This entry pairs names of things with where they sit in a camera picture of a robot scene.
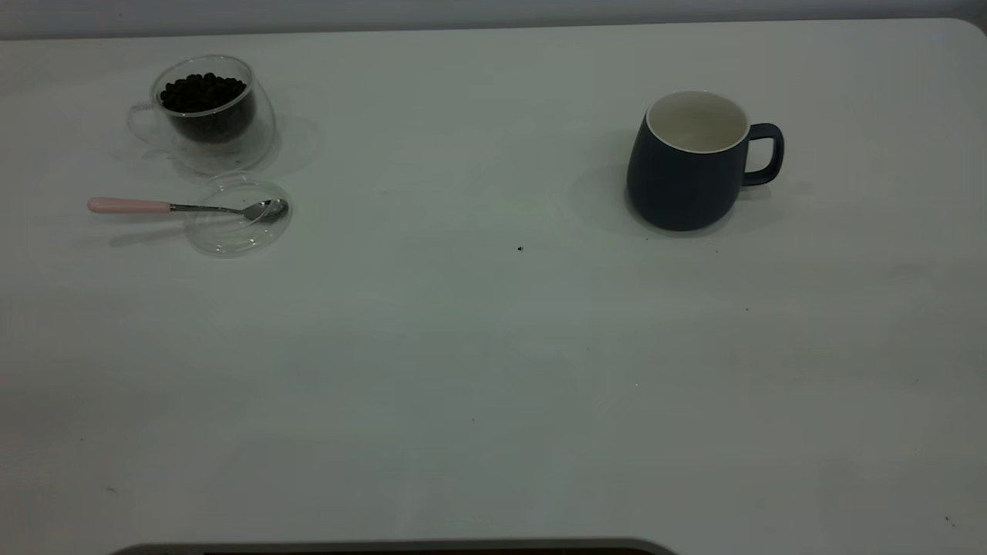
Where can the clear double-wall glass cup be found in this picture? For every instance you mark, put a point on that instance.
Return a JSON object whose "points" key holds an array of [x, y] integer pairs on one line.
{"points": [[231, 150]]}

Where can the pile of coffee beans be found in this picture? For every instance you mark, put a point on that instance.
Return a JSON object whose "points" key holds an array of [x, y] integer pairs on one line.
{"points": [[202, 94]]}

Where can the clear round glass lid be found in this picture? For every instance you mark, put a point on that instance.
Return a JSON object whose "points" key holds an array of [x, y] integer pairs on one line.
{"points": [[231, 237]]}

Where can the dark grey ceramic mug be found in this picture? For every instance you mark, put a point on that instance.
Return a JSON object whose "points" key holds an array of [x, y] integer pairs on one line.
{"points": [[678, 185]]}

